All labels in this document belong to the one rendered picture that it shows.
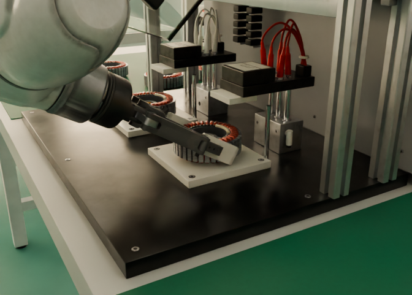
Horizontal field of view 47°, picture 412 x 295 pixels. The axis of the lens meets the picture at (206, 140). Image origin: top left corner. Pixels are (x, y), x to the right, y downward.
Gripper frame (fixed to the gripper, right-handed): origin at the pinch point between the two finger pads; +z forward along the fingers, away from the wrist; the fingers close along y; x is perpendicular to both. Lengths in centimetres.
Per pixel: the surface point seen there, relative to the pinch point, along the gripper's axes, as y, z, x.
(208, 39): 22.0, 5.4, -17.2
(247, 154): -3.5, 6.3, -0.8
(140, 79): 66, 16, -3
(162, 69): 21.4, -1.5, -7.6
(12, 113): 50, -17, 16
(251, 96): -3.0, 2.1, -9.5
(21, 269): 99, 21, 81
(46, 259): 102, 29, 77
